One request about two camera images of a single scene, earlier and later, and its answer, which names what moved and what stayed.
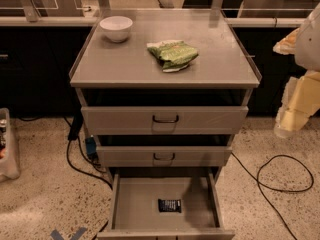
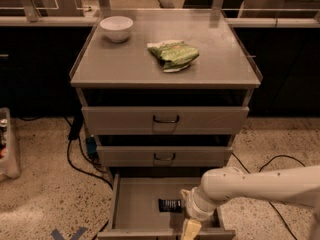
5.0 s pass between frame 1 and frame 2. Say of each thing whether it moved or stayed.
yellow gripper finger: moved
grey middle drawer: stayed
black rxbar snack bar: stayed
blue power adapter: stayed
